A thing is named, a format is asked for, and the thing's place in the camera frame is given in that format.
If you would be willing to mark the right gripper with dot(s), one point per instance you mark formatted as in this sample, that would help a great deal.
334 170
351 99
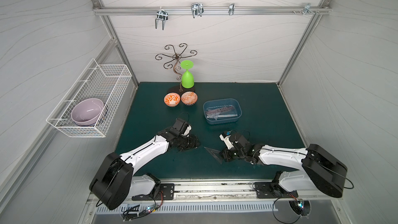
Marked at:
225 154

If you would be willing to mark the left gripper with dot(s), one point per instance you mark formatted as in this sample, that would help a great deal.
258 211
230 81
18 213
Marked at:
186 141

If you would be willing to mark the tall clear triangle ruler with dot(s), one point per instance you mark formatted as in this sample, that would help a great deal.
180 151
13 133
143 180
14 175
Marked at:
215 154

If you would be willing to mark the clear stencil ruler narrow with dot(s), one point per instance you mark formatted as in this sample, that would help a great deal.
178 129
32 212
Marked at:
224 109

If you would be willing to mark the blue plastic storage box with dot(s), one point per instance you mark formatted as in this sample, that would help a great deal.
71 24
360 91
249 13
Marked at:
220 103

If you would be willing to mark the thin clear straight ruler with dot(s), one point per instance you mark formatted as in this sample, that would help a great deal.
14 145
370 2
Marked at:
216 117

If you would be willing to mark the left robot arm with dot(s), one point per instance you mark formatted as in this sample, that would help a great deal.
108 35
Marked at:
125 165

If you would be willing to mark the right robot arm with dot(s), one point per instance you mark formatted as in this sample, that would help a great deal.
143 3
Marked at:
315 168

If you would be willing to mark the orange patterned bowl right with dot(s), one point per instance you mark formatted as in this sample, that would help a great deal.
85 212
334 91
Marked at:
189 98

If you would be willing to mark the orange patterned bowl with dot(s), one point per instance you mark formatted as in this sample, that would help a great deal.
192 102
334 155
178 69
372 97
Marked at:
189 98
172 99

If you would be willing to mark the orange patterned bowl left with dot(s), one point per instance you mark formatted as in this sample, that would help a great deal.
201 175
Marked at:
172 99

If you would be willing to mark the green table mat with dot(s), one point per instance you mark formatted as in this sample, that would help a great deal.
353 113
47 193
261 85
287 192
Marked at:
265 120

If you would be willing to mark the green plastic goblet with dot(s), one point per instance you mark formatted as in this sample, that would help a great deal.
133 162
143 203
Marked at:
187 79

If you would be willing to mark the purple bowl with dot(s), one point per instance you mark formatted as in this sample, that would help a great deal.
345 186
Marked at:
87 112

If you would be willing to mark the metal hook left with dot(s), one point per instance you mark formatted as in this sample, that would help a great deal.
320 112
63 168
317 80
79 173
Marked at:
161 17

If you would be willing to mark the metal hook middle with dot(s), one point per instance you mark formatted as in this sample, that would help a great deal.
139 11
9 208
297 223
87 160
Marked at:
197 9

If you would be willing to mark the metal hook small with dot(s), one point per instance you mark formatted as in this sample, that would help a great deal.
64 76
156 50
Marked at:
231 9

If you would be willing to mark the metal hook right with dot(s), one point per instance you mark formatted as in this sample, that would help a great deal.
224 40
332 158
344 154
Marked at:
306 11

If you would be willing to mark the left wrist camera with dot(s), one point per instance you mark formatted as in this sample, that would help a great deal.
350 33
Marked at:
181 128

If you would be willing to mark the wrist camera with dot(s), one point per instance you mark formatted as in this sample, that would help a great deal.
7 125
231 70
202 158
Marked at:
181 128
233 140

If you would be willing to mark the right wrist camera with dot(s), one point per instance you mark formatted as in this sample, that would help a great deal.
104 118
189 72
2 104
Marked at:
233 140

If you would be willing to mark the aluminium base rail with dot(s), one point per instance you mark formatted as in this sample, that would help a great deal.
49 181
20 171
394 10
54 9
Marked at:
214 189

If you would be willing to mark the white cable duct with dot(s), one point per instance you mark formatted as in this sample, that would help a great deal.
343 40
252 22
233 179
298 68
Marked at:
195 207

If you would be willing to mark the white wire basket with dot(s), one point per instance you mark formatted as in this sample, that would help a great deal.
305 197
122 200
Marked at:
107 82

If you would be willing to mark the aluminium top rail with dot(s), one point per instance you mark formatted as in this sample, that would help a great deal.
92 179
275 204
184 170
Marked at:
208 11

